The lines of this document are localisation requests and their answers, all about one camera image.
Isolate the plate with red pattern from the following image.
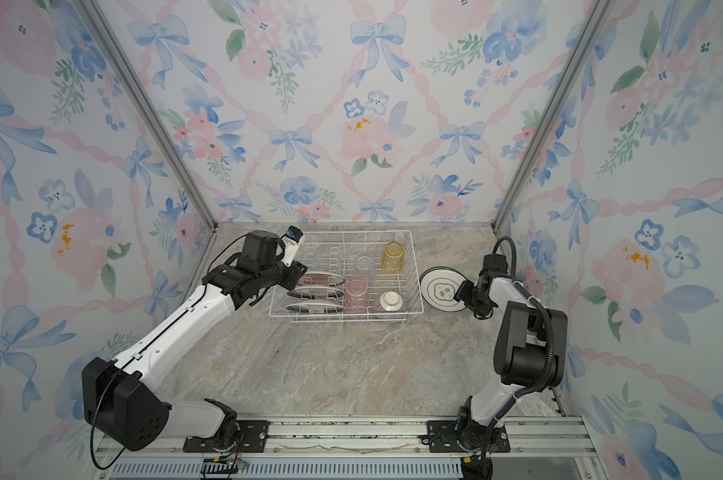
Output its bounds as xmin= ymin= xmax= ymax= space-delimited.
xmin=298 ymin=271 xmax=346 ymax=287
xmin=287 ymin=285 xmax=345 ymax=302

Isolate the white wire dish rack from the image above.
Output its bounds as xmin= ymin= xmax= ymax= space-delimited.
xmin=269 ymin=230 xmax=425 ymax=323

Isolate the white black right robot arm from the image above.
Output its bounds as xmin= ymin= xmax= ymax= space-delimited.
xmin=455 ymin=253 xmax=569 ymax=452

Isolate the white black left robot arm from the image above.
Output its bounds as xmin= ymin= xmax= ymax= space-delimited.
xmin=82 ymin=226 xmax=308 ymax=452

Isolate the pink plastic cup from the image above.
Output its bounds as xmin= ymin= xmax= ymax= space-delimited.
xmin=344 ymin=278 xmax=369 ymax=314

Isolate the small white bowl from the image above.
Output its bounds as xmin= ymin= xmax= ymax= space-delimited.
xmin=379 ymin=290 xmax=403 ymax=312

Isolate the clear plastic cup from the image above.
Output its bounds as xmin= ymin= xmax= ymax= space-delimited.
xmin=355 ymin=254 xmax=375 ymax=282

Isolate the yellow plastic cup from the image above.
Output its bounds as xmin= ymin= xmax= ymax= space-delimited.
xmin=381 ymin=242 xmax=405 ymax=275

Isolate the grey vent grille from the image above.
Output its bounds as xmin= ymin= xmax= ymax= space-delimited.
xmin=108 ymin=457 xmax=463 ymax=479

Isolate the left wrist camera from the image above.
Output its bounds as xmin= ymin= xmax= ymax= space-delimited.
xmin=281 ymin=225 xmax=304 ymax=267

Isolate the black corrugated cable conduit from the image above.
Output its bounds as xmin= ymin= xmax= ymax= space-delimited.
xmin=492 ymin=235 xmax=557 ymax=397

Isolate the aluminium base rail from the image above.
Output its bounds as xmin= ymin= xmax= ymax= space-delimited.
xmin=83 ymin=416 xmax=607 ymax=479

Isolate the aluminium frame post left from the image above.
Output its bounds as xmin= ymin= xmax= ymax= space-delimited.
xmin=73 ymin=0 xmax=218 ymax=231

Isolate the aluminium frame post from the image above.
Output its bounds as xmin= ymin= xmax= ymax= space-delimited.
xmin=73 ymin=0 xmax=218 ymax=231
xmin=491 ymin=0 xmax=613 ymax=237

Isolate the aluminium frame post right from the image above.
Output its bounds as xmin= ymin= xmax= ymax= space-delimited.
xmin=491 ymin=0 xmax=613 ymax=237

